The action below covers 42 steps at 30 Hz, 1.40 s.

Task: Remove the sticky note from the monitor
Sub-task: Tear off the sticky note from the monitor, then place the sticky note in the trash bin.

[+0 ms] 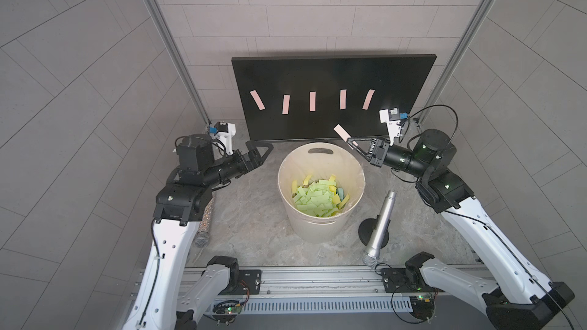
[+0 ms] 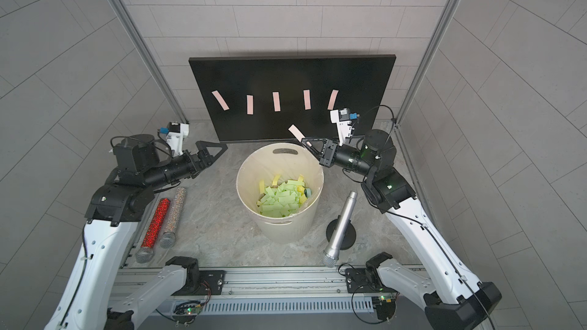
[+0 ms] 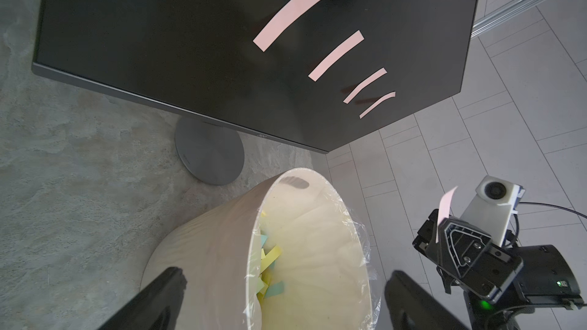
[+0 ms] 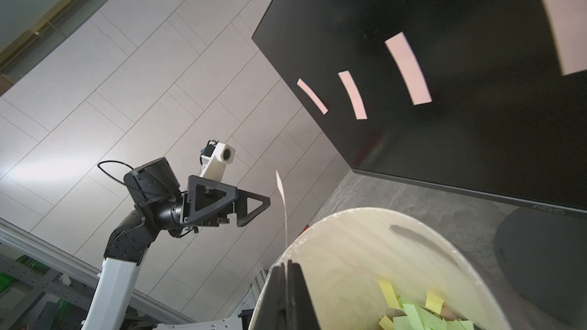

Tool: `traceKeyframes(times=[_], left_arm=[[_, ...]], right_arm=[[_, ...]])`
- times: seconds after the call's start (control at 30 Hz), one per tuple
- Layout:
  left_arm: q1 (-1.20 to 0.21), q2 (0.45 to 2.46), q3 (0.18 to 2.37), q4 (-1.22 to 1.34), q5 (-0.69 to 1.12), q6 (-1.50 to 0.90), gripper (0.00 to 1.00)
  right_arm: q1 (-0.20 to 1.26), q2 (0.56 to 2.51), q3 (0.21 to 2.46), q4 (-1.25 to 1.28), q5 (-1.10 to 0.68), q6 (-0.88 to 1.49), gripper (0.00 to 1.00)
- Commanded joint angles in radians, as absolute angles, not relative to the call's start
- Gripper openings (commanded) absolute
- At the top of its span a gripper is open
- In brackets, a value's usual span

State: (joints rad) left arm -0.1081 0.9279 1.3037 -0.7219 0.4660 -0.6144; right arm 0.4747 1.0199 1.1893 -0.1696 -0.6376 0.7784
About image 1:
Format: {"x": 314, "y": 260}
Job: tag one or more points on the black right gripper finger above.
{"x": 364, "y": 139}
{"x": 363, "y": 148}

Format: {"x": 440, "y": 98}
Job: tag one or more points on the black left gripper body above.
{"x": 248, "y": 162}

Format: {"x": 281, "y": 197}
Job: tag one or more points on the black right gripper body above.
{"x": 382, "y": 155}

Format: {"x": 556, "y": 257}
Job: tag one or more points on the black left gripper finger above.
{"x": 257, "y": 160}
{"x": 259, "y": 149}

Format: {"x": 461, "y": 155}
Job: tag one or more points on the pink sticky note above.
{"x": 368, "y": 99}
{"x": 342, "y": 99}
{"x": 286, "y": 105}
{"x": 312, "y": 101}
{"x": 257, "y": 99}
{"x": 342, "y": 133}

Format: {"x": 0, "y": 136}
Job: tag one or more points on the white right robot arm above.
{"x": 519, "y": 296}

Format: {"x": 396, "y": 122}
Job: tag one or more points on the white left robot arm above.
{"x": 205, "y": 165}

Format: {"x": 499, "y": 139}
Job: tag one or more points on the black flat monitor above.
{"x": 397, "y": 80}

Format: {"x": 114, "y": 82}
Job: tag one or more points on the pile of discarded sticky notes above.
{"x": 322, "y": 198}

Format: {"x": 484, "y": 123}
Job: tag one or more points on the cream plastic waste bin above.
{"x": 321, "y": 160}

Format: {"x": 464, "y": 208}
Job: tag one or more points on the black round microphone base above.
{"x": 366, "y": 229}

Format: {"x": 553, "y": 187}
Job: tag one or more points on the left green circuit board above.
{"x": 227, "y": 311}

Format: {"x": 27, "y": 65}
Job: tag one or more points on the right circuit board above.
{"x": 423, "y": 308}

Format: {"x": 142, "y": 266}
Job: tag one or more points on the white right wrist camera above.
{"x": 396, "y": 123}

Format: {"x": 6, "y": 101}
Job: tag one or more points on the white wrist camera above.
{"x": 223, "y": 132}
{"x": 396, "y": 123}

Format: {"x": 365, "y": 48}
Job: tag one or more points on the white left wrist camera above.
{"x": 223, "y": 132}

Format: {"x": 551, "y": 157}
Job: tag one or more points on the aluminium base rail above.
{"x": 314, "y": 290}

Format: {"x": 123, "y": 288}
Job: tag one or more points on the aluminium corner post right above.
{"x": 472, "y": 28}

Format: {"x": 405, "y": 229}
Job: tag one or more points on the aluminium corner post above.
{"x": 176, "y": 58}
{"x": 472, "y": 28}

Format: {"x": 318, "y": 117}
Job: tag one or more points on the aluminium corner post left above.
{"x": 176, "y": 58}

